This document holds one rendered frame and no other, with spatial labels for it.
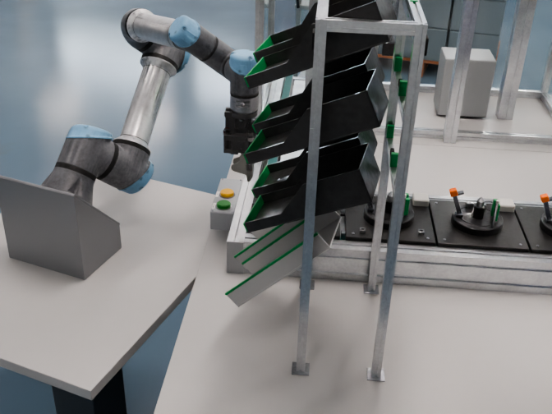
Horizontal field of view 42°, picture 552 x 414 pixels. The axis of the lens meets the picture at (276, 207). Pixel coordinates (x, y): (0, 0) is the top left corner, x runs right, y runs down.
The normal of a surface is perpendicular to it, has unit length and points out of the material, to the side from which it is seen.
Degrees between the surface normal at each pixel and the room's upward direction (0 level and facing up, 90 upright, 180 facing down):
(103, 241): 90
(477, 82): 90
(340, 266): 90
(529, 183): 0
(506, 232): 0
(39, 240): 90
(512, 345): 0
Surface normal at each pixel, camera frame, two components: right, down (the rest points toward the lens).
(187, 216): 0.03, -0.87
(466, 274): -0.08, 0.50
